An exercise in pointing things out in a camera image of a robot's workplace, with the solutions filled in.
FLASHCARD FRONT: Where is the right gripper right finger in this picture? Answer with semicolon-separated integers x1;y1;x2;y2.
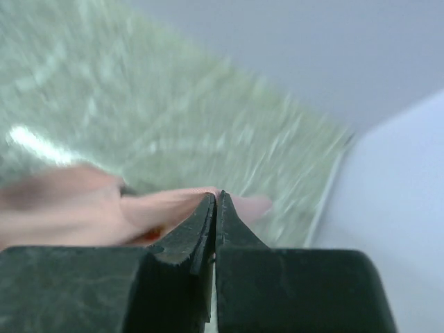
215;192;397;333

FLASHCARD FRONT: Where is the pink t shirt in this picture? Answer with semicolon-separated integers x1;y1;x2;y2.
0;164;273;249

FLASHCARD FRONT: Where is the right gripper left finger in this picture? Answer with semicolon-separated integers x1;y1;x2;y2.
1;194;216;332

